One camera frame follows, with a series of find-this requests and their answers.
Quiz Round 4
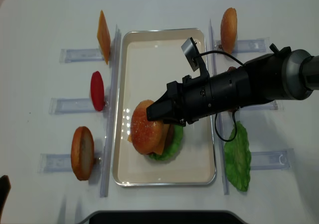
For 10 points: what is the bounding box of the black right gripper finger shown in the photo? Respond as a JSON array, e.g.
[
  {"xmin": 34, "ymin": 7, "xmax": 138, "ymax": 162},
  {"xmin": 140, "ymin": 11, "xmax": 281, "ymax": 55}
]
[
  {"xmin": 146, "ymin": 92, "xmax": 173, "ymax": 121},
  {"xmin": 163, "ymin": 117, "xmax": 186, "ymax": 126}
]

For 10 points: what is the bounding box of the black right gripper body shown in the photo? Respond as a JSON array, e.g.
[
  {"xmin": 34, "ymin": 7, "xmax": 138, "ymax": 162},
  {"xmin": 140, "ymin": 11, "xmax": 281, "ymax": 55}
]
[{"xmin": 167, "ymin": 67, "xmax": 250, "ymax": 124}]

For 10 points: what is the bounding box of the sesame top bun half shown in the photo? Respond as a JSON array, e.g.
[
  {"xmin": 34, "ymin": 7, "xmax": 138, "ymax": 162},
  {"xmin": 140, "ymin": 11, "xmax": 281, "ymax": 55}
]
[{"xmin": 130, "ymin": 100, "xmax": 164, "ymax": 144}]

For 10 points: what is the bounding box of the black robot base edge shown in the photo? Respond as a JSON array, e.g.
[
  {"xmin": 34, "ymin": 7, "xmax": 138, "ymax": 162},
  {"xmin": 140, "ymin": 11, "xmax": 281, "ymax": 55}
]
[{"xmin": 81, "ymin": 211, "xmax": 244, "ymax": 224}]

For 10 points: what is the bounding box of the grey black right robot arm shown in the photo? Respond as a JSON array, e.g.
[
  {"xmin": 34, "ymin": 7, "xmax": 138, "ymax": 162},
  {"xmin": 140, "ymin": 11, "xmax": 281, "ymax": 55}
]
[{"xmin": 163, "ymin": 45, "xmax": 319, "ymax": 125}]

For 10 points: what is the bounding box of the lettuce leaf on burger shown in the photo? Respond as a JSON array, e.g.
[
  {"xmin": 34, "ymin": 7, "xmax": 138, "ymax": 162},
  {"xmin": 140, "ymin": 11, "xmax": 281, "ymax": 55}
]
[{"xmin": 149, "ymin": 125, "xmax": 183, "ymax": 161}]

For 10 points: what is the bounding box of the meat patty on burger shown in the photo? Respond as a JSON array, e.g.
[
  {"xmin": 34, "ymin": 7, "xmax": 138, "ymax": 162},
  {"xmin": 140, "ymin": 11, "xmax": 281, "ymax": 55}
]
[{"xmin": 165, "ymin": 124, "xmax": 174, "ymax": 149}]

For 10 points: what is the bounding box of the cheese slice on burger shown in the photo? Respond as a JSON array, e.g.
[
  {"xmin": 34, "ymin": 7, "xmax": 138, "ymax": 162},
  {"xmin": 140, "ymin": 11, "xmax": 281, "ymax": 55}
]
[{"xmin": 128, "ymin": 134, "xmax": 167, "ymax": 155}]

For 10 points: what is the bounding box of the standing brown meat patty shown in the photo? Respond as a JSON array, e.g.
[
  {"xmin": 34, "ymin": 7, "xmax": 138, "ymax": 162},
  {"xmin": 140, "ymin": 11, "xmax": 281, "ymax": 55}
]
[{"xmin": 227, "ymin": 66, "xmax": 236, "ymax": 72}]

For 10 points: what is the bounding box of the standing green lettuce leaf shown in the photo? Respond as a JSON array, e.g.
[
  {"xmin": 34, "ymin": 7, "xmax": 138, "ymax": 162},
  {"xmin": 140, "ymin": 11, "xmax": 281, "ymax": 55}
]
[{"xmin": 224, "ymin": 121, "xmax": 252, "ymax": 192}]

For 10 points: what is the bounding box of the standing red tomato slice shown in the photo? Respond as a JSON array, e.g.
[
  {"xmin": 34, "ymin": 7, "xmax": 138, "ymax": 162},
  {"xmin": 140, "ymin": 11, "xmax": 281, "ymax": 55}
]
[{"xmin": 90, "ymin": 71, "xmax": 105, "ymax": 112}]

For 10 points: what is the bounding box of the standing orange cheese slice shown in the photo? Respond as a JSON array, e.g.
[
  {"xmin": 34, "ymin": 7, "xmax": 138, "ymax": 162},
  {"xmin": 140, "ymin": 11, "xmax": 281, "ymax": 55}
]
[{"xmin": 97, "ymin": 10, "xmax": 111, "ymax": 64}]

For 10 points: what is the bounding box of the clear lettuce pusher track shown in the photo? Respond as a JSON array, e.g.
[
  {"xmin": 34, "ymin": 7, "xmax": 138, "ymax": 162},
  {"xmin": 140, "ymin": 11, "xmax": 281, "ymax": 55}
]
[{"xmin": 250, "ymin": 148, "xmax": 294, "ymax": 171}]

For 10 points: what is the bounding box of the clear tomato pusher track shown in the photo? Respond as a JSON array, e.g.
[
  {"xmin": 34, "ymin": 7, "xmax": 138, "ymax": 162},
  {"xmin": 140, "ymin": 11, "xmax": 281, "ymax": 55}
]
[{"xmin": 48, "ymin": 98, "xmax": 97, "ymax": 114}]

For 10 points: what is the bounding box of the clear cheese pusher track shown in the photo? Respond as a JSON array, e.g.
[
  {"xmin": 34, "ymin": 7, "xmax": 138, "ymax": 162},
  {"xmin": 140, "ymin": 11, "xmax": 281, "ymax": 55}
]
[{"xmin": 59, "ymin": 48, "xmax": 104, "ymax": 63}]

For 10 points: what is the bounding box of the white metal tray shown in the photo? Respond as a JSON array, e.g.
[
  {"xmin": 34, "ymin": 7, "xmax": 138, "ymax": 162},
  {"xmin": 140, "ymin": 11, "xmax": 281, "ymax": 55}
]
[{"xmin": 112, "ymin": 28, "xmax": 216, "ymax": 186}]

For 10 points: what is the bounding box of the clear patty pusher track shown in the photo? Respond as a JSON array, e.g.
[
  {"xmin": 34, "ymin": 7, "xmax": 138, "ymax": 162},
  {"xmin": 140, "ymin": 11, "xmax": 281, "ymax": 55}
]
[{"xmin": 240, "ymin": 100, "xmax": 284, "ymax": 111}]

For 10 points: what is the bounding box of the spare top bun half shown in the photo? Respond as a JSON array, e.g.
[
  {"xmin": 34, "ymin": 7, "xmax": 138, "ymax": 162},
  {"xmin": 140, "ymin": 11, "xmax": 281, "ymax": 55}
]
[{"xmin": 220, "ymin": 7, "xmax": 237, "ymax": 54}]

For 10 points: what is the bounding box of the clear bun pusher track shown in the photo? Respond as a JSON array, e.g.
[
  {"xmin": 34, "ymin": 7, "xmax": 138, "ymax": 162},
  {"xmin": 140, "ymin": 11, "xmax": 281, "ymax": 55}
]
[
  {"xmin": 37, "ymin": 154, "xmax": 73, "ymax": 173},
  {"xmin": 214, "ymin": 36, "xmax": 271, "ymax": 55}
]

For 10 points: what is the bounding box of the standing bottom bun half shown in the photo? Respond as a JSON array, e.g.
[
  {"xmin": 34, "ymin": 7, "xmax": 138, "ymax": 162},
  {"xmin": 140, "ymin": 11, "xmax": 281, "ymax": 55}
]
[{"xmin": 71, "ymin": 126, "xmax": 94, "ymax": 181}]

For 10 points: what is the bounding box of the clear left bun pusher track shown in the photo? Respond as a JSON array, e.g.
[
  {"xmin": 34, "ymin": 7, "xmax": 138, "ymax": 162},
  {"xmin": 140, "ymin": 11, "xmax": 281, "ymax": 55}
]
[{"xmin": 37, "ymin": 154, "xmax": 73, "ymax": 173}]

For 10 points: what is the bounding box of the dark left gripper tip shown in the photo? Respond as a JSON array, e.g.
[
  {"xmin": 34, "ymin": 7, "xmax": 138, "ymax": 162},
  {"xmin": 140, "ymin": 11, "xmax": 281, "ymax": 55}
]
[{"xmin": 0, "ymin": 175, "xmax": 11, "ymax": 217}]

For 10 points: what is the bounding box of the black camera cable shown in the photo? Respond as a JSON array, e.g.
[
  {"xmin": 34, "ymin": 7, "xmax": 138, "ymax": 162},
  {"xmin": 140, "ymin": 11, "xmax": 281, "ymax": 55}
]
[{"xmin": 191, "ymin": 50, "xmax": 246, "ymax": 142}]

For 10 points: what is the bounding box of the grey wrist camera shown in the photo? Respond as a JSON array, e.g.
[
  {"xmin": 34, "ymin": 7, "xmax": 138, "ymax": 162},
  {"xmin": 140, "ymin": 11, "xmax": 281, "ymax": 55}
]
[{"xmin": 181, "ymin": 37, "xmax": 203, "ymax": 72}]

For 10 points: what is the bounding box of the clear left divider rail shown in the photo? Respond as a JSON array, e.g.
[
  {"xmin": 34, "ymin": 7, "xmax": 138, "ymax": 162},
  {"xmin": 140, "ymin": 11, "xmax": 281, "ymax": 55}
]
[{"xmin": 100, "ymin": 25, "xmax": 122, "ymax": 198}]

